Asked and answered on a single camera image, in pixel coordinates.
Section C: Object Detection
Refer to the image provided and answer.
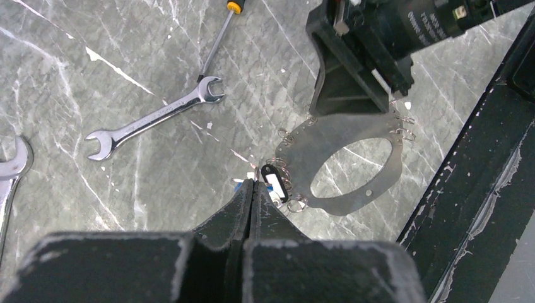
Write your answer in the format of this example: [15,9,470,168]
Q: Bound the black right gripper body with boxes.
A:
[305,1,414,98]

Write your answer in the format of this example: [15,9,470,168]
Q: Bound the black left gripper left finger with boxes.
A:
[3,185,254,302]

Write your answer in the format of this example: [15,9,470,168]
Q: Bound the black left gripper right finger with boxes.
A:
[242,182,426,302]

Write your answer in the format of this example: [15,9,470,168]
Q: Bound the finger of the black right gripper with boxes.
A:
[308,30,389,117]

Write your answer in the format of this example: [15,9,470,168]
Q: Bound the metal arc keyring plate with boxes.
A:
[264,102,423,217]

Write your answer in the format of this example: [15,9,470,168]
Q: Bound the black key fob with keys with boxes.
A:
[261,163,291,208]

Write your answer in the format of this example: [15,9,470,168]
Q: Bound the blue key tag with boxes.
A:
[234,179,254,193]

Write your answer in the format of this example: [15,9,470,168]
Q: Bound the yellow black screwdriver near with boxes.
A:
[197,0,246,83]

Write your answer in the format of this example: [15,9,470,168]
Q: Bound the small silver wrench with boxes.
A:
[85,76,225,161]

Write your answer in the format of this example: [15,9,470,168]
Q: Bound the large silver wrench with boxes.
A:
[1,136,34,259]

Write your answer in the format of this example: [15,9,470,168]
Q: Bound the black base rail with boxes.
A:
[398,15,534,302]

